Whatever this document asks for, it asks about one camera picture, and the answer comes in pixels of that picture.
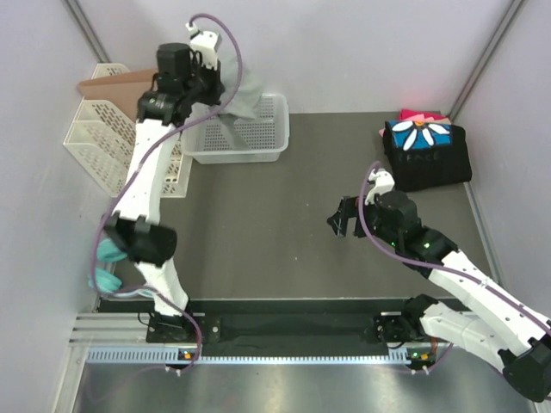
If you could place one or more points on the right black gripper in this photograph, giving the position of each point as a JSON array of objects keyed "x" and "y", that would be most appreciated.
[{"x": 338, "y": 221}]

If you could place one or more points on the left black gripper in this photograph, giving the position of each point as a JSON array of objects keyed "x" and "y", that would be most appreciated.
[{"x": 215, "y": 77}]

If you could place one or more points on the grey t shirt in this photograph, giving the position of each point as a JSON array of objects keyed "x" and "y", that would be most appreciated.
[{"x": 244, "y": 105}]

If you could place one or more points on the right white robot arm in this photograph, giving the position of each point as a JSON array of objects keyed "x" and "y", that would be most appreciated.
[{"x": 504, "y": 332}]

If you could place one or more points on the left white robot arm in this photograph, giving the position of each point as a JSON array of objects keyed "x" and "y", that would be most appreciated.
[{"x": 134, "y": 224}]

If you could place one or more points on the brown cardboard folder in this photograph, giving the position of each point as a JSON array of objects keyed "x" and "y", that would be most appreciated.
[{"x": 122, "y": 90}]

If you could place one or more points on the white perforated plastic basket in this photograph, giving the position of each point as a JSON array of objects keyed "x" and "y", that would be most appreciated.
[{"x": 260, "y": 140}]

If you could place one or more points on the black folded flower t shirt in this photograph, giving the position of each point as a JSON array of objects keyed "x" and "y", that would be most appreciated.
[{"x": 426, "y": 154}]

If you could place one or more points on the cream perforated file organizer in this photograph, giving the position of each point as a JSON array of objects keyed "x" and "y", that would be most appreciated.
[{"x": 101, "y": 138}]

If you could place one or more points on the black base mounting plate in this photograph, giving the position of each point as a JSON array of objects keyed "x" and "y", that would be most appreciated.
[{"x": 292, "y": 327}]

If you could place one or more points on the pink folded t shirt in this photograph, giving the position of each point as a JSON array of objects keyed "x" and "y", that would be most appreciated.
[{"x": 424, "y": 116}]

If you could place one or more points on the teal cat ear headphones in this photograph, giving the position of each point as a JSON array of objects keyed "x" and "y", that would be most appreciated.
[{"x": 108, "y": 253}]

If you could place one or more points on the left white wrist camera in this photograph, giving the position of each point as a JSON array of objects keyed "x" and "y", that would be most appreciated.
[{"x": 204, "y": 44}]

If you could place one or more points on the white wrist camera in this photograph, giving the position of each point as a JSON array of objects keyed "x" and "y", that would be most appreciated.
[
  {"x": 204, "y": 44},
  {"x": 380, "y": 182}
]

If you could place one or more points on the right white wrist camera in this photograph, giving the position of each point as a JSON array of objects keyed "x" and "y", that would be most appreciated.
[{"x": 380, "y": 182}]

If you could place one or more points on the grey slotted cable duct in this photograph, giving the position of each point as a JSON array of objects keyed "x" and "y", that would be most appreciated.
[{"x": 182, "y": 356}]

